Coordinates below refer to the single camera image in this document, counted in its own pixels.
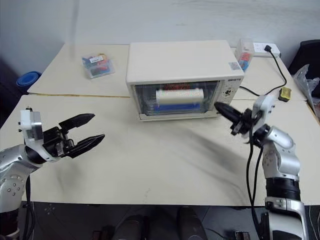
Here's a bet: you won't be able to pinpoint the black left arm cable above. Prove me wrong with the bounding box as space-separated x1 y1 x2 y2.
24 174 35 240

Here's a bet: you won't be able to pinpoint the white power strip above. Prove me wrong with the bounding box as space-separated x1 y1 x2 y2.
252 42 282 59

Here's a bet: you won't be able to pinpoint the black oven power cord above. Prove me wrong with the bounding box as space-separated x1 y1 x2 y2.
239 51 288 97

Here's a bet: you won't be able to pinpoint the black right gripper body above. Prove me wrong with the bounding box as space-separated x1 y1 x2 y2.
230 108 259 137

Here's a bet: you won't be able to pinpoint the black chair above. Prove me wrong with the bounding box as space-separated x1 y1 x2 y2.
288 39 320 76

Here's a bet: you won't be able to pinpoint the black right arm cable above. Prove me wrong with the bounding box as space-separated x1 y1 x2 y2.
245 126 267 233

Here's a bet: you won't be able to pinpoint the flat clear box colourful parts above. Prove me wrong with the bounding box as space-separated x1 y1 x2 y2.
81 53 116 80

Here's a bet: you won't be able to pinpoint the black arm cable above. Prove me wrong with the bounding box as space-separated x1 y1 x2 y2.
24 174 35 240
245 126 267 233

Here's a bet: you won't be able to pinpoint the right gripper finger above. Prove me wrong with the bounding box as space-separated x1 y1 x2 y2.
215 101 243 118
216 106 240 124

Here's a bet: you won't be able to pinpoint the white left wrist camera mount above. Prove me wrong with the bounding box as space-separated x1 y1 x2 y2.
17 106 54 163

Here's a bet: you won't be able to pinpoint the clear plastic bag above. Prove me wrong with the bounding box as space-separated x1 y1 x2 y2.
291 63 320 115

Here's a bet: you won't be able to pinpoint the yellow black small object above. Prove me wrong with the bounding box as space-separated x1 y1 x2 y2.
278 87 293 102

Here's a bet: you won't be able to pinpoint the white blue food container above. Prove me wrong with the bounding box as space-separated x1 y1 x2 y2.
153 87 205 113

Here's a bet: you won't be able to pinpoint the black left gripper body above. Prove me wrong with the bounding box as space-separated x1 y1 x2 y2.
42 125 79 164

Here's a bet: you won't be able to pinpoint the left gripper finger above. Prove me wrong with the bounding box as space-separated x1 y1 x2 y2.
70 133 106 159
58 113 96 133

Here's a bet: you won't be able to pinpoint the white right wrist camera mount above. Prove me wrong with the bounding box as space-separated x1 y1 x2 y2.
251 94 277 126

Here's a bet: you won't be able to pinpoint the cream toaster oven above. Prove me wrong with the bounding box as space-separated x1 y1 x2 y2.
125 40 246 123

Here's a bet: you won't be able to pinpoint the blue round stool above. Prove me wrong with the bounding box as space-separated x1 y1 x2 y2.
15 71 43 89

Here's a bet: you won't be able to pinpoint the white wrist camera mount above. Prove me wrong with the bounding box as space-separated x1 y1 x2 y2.
251 94 277 126
17 106 54 163

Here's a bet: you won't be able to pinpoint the glass toaster oven door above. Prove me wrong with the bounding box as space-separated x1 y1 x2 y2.
131 80 221 119

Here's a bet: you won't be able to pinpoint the tall clear box colourful parts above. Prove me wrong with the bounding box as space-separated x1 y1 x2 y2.
234 38 256 74

